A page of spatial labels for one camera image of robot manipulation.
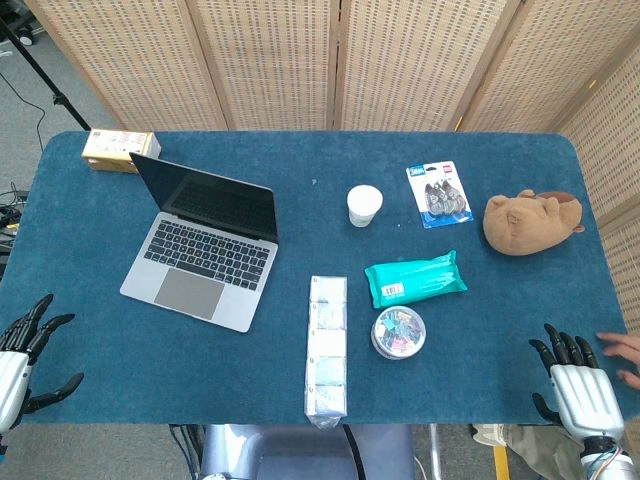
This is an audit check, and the bundle of floor cables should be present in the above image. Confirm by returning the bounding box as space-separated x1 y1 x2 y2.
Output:
0 182 30 259

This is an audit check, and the teal wet wipes pack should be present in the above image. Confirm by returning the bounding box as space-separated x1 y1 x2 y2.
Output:
363 249 469 310

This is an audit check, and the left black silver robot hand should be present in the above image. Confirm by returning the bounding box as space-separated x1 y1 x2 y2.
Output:
0 293 85 436

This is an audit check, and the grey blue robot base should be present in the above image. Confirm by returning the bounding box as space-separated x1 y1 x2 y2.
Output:
199 423 416 480

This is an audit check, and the round clear box of clips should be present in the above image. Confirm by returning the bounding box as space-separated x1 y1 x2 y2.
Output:
370 305 429 360

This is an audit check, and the metal table leg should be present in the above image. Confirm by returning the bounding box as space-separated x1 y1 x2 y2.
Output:
428 424 444 480

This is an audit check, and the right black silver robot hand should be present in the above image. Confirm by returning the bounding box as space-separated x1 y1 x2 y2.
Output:
528 323 626 444

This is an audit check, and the bare person hand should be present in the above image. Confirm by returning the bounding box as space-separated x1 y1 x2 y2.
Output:
596 332 640 390

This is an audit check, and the yellow cardboard box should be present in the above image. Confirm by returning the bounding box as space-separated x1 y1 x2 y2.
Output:
81 128 163 175

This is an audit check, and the white paper cup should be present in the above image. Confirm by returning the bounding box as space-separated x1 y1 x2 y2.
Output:
346 184 384 229

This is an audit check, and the white shoe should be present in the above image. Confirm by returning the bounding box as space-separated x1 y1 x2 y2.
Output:
472 423 510 447

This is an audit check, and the grey laptop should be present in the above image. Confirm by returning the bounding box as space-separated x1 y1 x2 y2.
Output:
119 152 280 334

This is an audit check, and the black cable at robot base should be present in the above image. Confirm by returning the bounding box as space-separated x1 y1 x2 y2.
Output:
341 424 365 480

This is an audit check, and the brown plush bear toy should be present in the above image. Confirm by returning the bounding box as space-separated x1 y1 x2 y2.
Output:
482 188 587 257

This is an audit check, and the thin black floor cable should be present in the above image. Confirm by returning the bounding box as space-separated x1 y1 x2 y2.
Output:
0 73 47 139

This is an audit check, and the long clear tissue pack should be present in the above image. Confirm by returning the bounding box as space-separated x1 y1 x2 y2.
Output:
303 274 349 430

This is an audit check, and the khaki trouser leg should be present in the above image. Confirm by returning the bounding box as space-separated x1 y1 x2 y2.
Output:
503 424 587 480

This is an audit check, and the black tripod stand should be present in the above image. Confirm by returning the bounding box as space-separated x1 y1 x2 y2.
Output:
0 17 92 131

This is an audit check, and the blue table cloth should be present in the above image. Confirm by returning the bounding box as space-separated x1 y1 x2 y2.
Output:
0 130 630 427

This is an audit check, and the correction tape blister pack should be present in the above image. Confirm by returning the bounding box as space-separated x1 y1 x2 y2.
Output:
405 160 475 230

